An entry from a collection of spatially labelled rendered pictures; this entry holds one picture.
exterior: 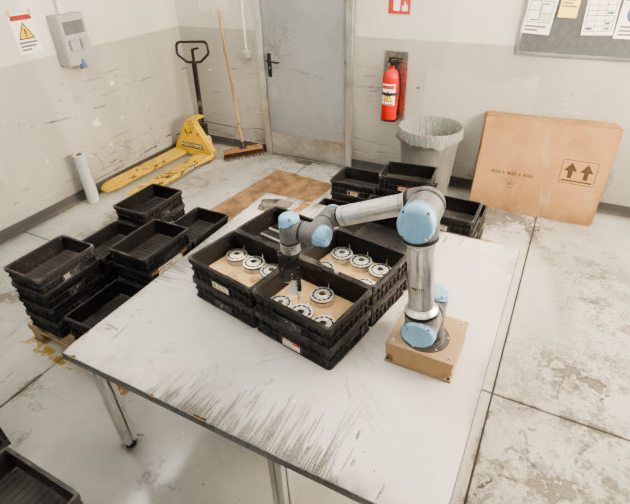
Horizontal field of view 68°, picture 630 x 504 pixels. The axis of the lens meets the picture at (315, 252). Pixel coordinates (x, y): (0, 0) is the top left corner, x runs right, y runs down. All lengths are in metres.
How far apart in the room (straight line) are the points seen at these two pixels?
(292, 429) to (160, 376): 0.58
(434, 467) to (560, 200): 3.24
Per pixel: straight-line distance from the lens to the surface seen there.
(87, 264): 3.14
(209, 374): 1.92
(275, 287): 2.00
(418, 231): 1.40
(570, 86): 4.48
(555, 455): 2.71
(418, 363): 1.86
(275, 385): 1.84
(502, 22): 4.43
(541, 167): 4.47
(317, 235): 1.59
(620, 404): 3.06
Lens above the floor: 2.10
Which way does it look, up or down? 34 degrees down
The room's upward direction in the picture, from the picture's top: 2 degrees counter-clockwise
